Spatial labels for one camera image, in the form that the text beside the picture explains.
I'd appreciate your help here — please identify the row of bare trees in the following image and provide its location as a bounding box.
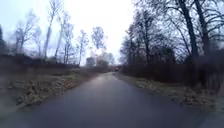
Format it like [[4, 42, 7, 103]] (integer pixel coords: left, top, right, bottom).
[[9, 0, 116, 68]]

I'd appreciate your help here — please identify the dark hedge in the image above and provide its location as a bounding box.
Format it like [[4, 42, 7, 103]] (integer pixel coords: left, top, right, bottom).
[[119, 49, 224, 88], [0, 53, 81, 71]]

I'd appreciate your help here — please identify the grey asphalt road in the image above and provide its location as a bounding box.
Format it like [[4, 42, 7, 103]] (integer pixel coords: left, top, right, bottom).
[[0, 71, 224, 128]]

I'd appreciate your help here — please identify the wood of bare trees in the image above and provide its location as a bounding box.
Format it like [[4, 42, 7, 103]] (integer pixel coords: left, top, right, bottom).
[[119, 0, 224, 73]]

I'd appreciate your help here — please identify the grass verge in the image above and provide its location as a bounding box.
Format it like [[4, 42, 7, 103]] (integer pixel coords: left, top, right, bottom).
[[0, 68, 101, 114], [114, 72, 224, 113]]

